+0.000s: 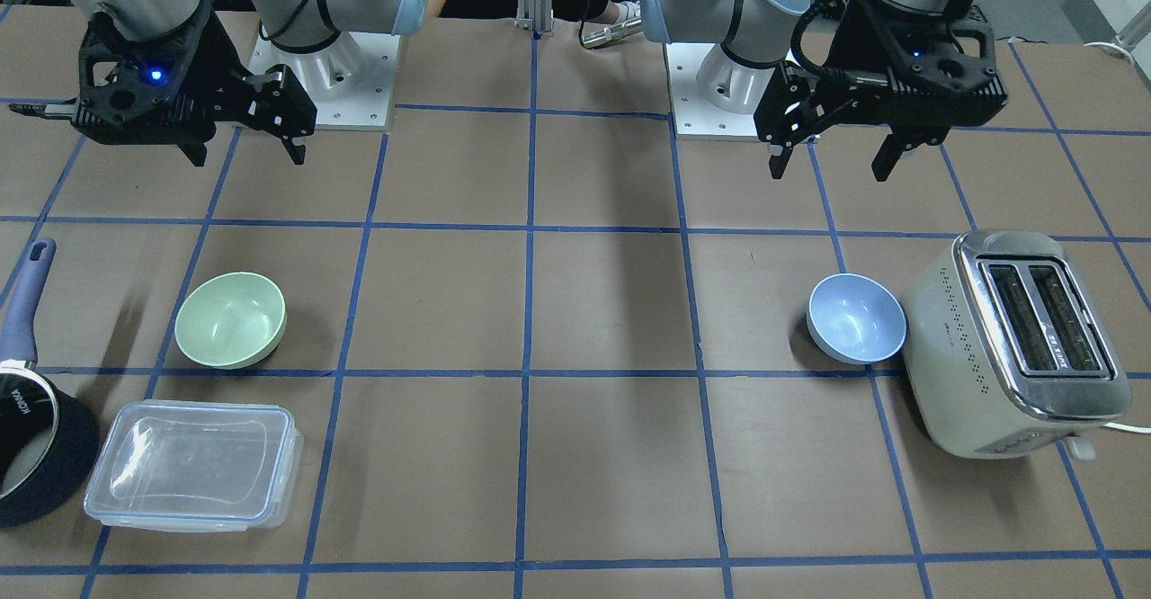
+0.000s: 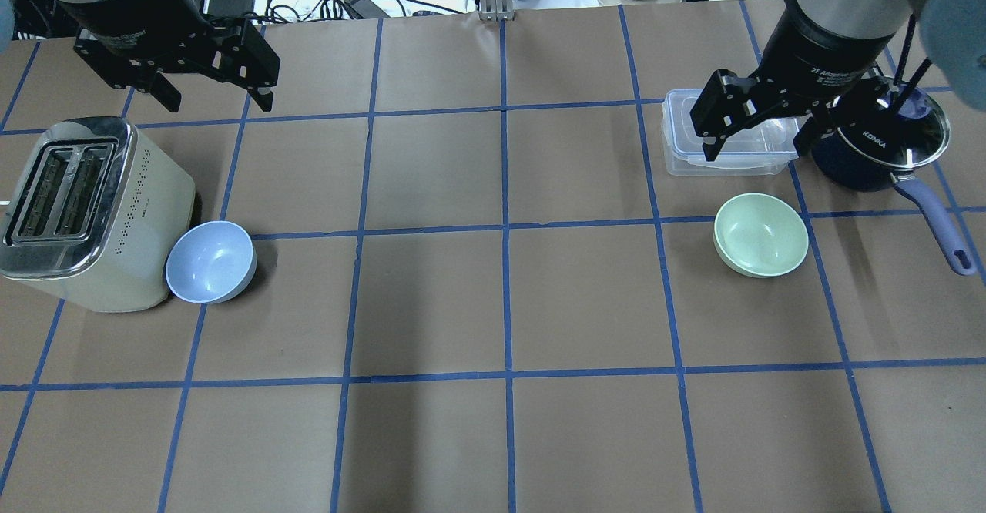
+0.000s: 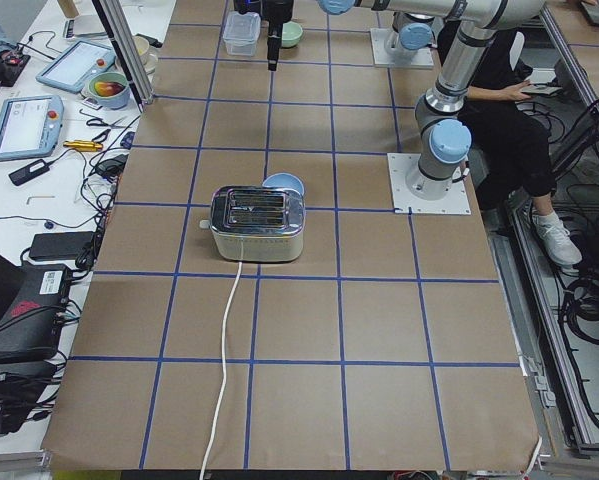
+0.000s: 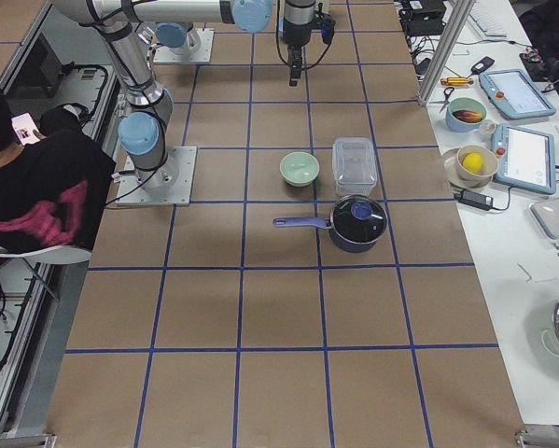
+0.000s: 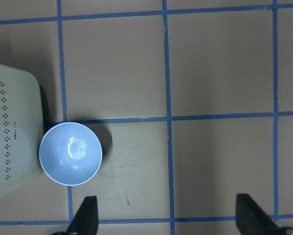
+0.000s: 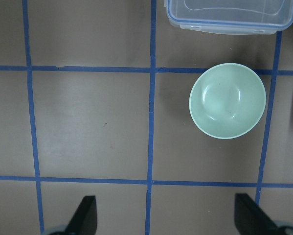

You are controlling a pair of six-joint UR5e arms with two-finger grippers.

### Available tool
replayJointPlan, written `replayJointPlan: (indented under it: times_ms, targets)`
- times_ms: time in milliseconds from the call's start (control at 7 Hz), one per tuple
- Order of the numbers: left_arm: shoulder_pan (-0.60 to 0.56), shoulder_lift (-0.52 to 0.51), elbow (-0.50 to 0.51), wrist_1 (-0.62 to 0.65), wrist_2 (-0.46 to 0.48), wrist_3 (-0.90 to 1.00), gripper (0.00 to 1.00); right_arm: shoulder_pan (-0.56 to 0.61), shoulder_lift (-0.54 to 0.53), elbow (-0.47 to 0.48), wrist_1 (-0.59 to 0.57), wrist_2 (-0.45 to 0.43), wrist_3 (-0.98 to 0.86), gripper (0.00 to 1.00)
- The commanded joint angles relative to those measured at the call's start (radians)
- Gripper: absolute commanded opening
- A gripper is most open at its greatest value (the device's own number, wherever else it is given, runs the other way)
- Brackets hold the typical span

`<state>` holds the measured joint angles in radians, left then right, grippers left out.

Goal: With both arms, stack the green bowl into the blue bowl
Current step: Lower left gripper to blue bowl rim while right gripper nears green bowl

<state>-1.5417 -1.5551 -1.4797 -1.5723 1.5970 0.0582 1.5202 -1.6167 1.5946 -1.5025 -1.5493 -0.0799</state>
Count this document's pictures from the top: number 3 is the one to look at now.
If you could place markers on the black computer box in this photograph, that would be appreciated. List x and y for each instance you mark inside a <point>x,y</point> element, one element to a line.
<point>30,327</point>

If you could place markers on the aluminium frame post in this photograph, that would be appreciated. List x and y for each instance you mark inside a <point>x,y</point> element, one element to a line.
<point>111,15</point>

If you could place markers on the green bowl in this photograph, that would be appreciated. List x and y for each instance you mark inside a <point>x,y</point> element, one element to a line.
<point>291,35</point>

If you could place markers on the blue bowl with fruit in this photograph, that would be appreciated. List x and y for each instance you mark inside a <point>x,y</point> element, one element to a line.
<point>109,90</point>

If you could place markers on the cream mug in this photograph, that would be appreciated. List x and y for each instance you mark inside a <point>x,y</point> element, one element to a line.
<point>147,54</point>

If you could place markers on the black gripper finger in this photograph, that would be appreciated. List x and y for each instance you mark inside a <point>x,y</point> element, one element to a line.
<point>274,44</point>

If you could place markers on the black scissors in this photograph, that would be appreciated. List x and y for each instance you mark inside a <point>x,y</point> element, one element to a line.
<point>101,122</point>

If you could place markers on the seated person in black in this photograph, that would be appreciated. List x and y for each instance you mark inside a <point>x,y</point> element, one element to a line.
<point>515,144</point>

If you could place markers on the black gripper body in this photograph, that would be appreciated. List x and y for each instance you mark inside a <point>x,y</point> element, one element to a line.
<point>277,11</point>

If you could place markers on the silver cream toaster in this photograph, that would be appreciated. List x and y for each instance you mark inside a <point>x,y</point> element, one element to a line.
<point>257,224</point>

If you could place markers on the lower blue teach pendant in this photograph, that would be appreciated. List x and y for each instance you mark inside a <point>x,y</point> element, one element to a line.
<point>30,127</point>

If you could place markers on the white allen key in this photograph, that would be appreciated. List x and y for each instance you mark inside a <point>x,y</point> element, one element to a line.
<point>36,198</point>

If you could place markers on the clear plastic food container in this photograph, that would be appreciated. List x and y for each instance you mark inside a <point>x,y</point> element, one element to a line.
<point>241,33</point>

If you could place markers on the black power adapter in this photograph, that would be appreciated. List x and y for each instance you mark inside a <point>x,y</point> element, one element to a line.
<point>29,172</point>

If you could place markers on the blue teach pendant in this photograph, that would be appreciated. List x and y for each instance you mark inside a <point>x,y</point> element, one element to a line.
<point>73,67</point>
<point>30,127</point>

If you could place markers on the white sneaker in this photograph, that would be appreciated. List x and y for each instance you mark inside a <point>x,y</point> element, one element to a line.
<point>556,240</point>

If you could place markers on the black flat device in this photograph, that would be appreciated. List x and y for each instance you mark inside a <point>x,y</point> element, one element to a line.
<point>59,246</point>

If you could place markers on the black tablet in hand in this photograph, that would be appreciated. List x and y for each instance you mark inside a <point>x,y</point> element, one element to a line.
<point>541,89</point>

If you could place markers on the yellow screwdriver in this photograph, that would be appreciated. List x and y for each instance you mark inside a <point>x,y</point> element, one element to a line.
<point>83,146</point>

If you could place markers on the upper blue teach pendant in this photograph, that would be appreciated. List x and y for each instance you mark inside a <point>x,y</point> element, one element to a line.
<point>73,67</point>

